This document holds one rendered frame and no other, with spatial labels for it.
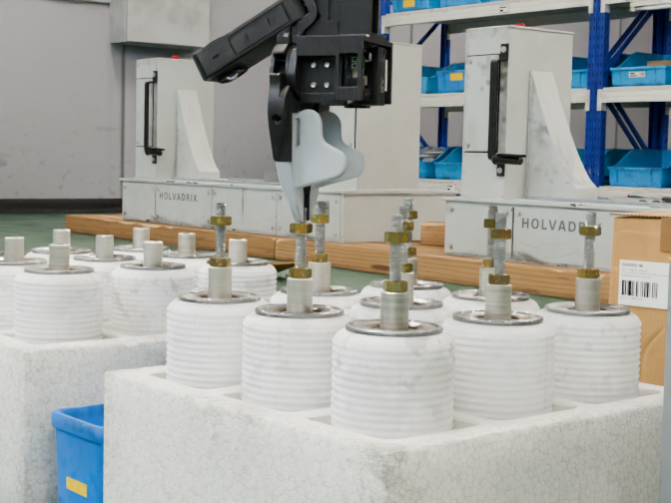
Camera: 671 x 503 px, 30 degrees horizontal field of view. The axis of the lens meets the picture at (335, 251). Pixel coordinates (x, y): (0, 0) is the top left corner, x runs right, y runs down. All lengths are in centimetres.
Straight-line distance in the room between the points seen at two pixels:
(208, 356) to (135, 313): 32
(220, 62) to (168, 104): 456
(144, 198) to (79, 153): 235
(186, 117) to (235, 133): 286
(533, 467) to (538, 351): 10
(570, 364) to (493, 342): 12
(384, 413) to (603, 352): 25
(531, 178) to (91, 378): 276
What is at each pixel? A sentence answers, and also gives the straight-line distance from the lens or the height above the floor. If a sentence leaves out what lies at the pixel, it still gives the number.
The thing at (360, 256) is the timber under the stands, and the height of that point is 5.
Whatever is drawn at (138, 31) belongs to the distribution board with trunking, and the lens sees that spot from 787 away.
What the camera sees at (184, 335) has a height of 22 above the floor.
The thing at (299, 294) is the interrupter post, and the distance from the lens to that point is 105.
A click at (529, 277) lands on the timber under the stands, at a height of 5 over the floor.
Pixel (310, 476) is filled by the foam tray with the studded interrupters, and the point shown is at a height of 15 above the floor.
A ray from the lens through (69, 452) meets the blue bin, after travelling 129.
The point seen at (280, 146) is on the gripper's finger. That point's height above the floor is 39.
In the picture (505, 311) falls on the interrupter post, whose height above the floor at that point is 26.
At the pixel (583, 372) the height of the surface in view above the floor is 20.
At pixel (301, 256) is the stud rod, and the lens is 105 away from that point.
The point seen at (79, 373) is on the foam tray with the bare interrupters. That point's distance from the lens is 135.
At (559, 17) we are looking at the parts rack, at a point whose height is 128.
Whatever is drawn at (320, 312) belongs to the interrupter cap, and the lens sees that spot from 104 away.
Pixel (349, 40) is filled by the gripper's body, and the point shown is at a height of 48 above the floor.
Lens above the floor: 38
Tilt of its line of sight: 4 degrees down
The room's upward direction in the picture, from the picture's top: 1 degrees clockwise
